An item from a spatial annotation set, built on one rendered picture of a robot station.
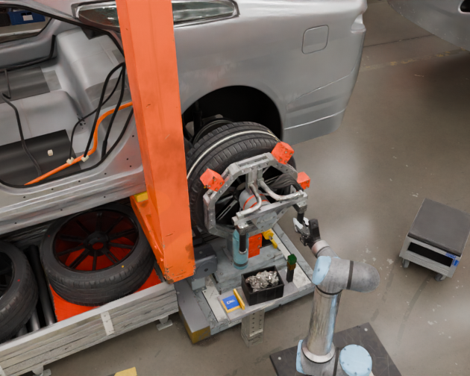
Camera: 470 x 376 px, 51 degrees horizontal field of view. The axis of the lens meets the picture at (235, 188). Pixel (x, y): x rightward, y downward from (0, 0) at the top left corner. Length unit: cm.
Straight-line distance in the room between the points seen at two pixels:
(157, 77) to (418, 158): 309
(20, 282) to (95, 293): 41
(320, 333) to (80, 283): 136
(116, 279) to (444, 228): 210
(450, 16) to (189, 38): 264
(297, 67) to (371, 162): 172
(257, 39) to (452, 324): 212
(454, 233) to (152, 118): 223
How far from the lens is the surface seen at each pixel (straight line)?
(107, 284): 292
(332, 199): 402
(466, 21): 457
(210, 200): 254
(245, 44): 270
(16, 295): 298
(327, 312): 216
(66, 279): 295
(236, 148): 254
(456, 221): 362
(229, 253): 326
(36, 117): 347
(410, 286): 360
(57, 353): 310
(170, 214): 239
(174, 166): 221
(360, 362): 247
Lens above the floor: 275
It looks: 43 degrees down
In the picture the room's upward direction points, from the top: straight up
